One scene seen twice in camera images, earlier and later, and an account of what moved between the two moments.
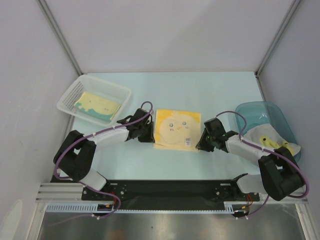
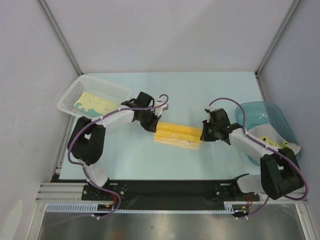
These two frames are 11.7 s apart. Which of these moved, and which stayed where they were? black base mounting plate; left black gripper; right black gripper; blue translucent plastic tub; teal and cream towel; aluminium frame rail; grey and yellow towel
Moved: left black gripper; right black gripper
Stayed: grey and yellow towel; black base mounting plate; aluminium frame rail; teal and cream towel; blue translucent plastic tub
